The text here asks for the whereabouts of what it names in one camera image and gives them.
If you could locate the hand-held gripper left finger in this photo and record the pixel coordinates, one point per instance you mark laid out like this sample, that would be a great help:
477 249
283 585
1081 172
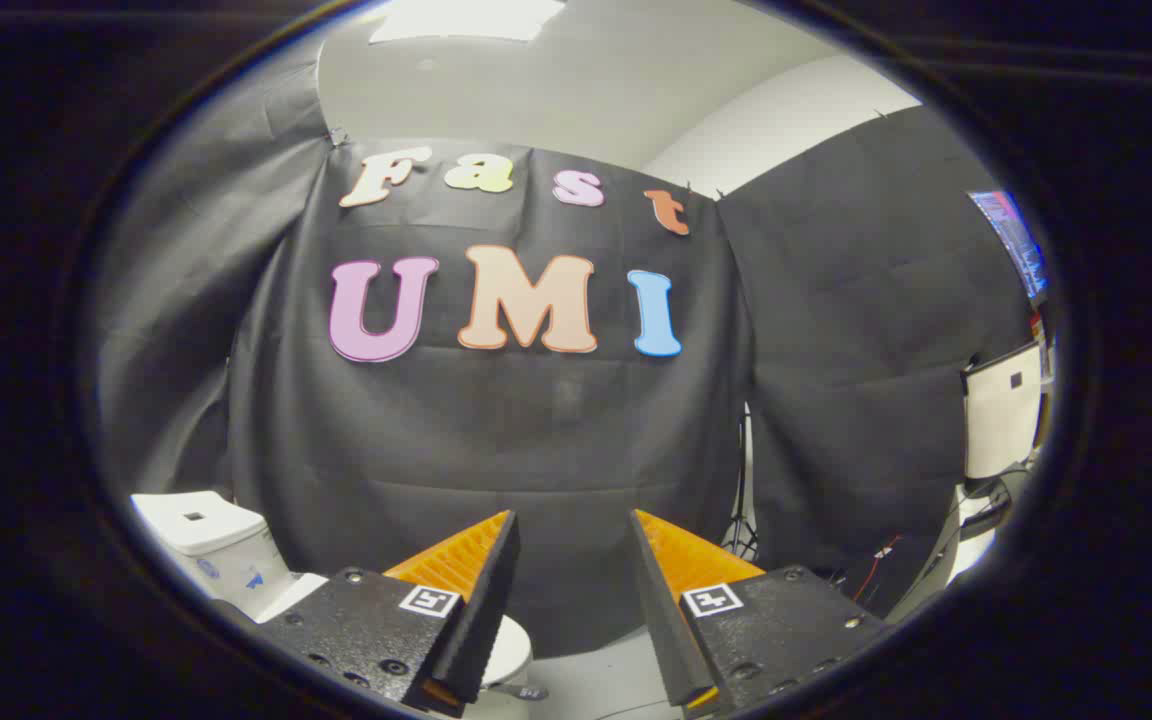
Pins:
484 600

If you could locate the white toilet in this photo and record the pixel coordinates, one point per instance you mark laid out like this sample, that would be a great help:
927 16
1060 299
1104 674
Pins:
208 540

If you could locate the ceiling light panel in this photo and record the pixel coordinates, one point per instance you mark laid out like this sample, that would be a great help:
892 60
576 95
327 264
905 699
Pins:
466 18

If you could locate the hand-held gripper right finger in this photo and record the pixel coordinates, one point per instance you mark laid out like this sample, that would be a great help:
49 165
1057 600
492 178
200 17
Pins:
658 610

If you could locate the black backdrop cloth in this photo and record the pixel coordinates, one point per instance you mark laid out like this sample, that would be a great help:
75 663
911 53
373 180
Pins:
536 450

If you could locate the black tripod stand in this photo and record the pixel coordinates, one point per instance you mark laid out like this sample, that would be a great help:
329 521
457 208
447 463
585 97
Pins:
739 500

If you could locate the white board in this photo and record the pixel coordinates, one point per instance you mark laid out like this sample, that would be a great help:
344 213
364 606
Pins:
1002 410

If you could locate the computer monitor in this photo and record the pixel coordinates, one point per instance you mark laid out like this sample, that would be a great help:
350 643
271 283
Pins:
1016 240

